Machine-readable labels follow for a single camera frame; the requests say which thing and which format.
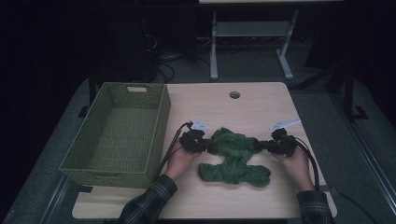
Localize green cloth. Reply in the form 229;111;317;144
198;126;272;189

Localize black metal stand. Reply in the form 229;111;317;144
77;66;98;119
325;59;370;123

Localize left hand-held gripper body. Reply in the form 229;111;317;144
178;119;210;154

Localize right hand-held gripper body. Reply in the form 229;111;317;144
268;119;303;158

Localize person's left hand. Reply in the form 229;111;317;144
163;140;203;183

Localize metal floor rail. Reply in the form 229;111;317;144
329;91;396;217
37;175;72;224

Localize grey strap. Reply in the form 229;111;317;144
319;184;339;194

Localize person's right hand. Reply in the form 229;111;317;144
274;146;316;192

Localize green woven basket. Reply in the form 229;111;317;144
59;81;172;189

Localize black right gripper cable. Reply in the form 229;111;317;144
287;133;321;192

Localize black floor cable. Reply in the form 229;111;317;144
337;191;372;224

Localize tangled floor cables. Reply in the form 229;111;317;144
142;32;213;84

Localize white metal stand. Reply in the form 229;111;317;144
209;8;301;82

